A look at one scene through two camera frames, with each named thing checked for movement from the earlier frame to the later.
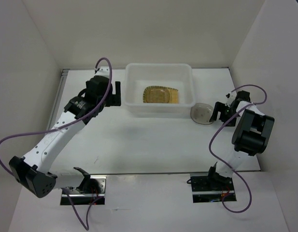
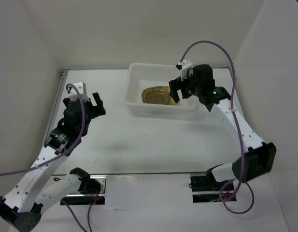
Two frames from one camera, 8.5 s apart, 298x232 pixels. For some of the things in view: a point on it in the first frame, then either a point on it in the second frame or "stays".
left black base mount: [92, 187] stays
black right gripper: [220, 107] → [175, 85]
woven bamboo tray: [160, 94] stays
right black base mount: [211, 187] stays
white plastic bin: [159, 90] stays
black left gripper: [115, 99] → [98, 110]
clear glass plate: [201, 112] → [159, 95]
